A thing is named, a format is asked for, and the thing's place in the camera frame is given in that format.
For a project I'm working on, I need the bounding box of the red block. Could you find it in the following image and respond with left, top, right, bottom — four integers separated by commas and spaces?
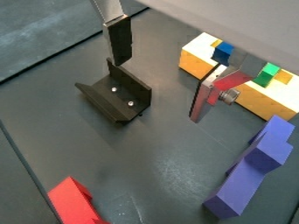
49, 177, 110, 224

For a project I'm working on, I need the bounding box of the black angle bracket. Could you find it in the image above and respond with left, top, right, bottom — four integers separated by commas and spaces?
75, 58, 153, 124

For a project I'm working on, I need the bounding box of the blue block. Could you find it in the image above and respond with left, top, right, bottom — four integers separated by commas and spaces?
211, 42, 234, 66

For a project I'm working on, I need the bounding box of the purple block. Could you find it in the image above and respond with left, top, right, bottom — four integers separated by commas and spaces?
203, 115, 296, 219

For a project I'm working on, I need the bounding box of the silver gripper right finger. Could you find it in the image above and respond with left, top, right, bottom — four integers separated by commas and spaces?
190, 64, 254, 123

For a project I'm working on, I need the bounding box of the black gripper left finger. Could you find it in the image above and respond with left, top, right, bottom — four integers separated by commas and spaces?
90, 0, 133, 67

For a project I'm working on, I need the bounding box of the green block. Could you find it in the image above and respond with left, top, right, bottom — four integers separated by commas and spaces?
254, 63, 281, 88

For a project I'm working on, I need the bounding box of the yellow white board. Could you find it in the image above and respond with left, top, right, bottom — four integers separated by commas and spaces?
179, 32, 299, 122

